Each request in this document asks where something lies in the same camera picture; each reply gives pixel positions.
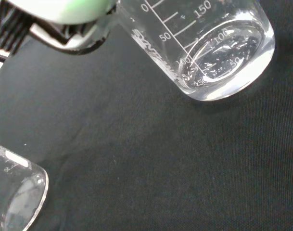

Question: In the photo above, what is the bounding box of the black bench cloth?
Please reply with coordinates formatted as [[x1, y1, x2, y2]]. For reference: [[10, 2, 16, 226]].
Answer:
[[0, 0, 293, 231]]

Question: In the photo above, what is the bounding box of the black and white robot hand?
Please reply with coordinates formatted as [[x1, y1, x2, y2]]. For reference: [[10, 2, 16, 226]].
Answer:
[[0, 0, 118, 56]]

